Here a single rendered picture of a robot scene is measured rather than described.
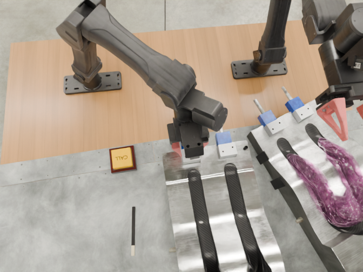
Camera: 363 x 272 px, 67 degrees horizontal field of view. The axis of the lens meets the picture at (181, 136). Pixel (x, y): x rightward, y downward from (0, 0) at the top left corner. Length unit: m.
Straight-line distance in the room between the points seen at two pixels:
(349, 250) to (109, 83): 0.88
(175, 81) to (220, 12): 1.74
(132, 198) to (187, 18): 1.60
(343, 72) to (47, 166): 0.85
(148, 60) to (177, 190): 0.39
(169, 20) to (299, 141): 1.53
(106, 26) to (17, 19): 1.91
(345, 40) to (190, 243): 0.58
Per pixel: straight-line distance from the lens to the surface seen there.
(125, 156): 0.88
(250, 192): 0.83
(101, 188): 0.92
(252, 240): 0.79
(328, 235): 0.91
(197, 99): 0.60
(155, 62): 0.57
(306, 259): 0.97
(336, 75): 0.60
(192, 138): 0.62
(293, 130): 0.95
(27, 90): 1.12
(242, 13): 2.30
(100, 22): 0.60
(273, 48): 0.93
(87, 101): 1.02
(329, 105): 0.59
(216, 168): 0.81
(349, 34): 0.59
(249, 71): 1.05
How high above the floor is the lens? 1.68
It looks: 72 degrees down
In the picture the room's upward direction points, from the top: 4 degrees clockwise
